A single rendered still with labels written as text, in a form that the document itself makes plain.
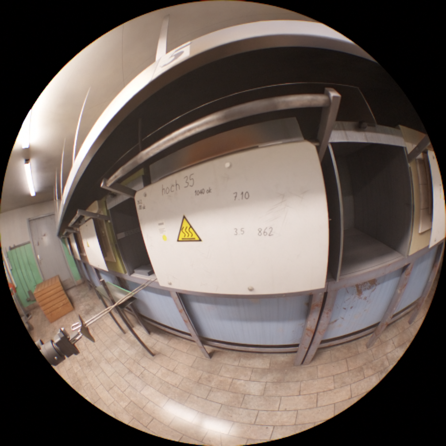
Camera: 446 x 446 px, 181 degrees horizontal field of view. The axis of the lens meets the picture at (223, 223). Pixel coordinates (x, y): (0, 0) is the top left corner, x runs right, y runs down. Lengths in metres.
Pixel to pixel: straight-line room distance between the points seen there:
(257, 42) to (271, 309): 0.91
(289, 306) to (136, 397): 1.39
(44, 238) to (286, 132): 5.07
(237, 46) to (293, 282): 0.56
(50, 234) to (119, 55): 4.39
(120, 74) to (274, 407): 2.63
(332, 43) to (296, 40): 0.08
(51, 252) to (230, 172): 4.85
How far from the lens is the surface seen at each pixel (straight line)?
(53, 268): 4.94
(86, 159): 0.63
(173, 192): 0.44
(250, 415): 1.22
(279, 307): 0.75
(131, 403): 1.54
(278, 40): 0.34
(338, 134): 0.55
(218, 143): 0.53
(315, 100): 0.31
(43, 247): 4.92
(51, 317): 3.54
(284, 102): 0.29
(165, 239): 0.49
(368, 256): 0.84
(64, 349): 0.72
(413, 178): 0.87
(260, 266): 0.39
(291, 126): 0.52
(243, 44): 0.33
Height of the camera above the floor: 1.22
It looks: 8 degrees down
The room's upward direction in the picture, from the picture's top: 11 degrees counter-clockwise
